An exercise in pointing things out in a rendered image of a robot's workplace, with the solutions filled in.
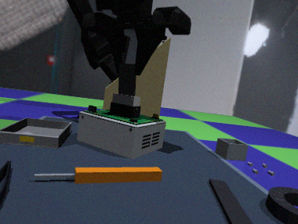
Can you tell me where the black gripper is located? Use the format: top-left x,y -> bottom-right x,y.
82,0 -> 191,76

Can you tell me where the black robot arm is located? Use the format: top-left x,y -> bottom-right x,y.
67,0 -> 147,82

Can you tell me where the dark blue-grey mat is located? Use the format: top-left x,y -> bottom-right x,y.
0,116 -> 284,224

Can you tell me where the green circuit board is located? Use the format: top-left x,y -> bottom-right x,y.
84,110 -> 163,125

